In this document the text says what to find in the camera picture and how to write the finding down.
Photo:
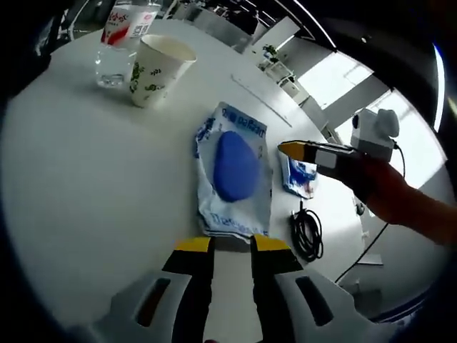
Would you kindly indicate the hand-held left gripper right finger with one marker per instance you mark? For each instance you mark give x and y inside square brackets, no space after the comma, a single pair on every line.
[278,286]

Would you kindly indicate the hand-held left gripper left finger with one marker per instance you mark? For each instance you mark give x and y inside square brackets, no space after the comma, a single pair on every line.
[193,286]

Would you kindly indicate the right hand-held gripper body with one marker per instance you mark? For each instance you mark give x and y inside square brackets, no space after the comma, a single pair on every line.
[375,132]

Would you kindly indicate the blue patterned packet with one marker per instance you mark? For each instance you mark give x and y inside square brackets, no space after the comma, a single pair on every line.
[298,177]

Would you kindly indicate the white blue plastic bag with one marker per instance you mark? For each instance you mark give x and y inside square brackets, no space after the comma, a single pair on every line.
[232,214]

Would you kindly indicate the white printed paper cup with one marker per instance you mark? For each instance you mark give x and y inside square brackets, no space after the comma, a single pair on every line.
[150,78]

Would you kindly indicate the clear water bottle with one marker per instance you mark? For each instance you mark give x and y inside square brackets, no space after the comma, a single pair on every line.
[114,32]

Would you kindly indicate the person's right hand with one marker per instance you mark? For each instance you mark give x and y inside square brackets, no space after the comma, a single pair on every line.
[378,186]

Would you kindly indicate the black mouse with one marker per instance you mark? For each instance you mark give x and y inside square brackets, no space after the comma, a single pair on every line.
[360,210]

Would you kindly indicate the potted plant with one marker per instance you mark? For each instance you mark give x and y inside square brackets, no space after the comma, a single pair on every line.
[271,53]

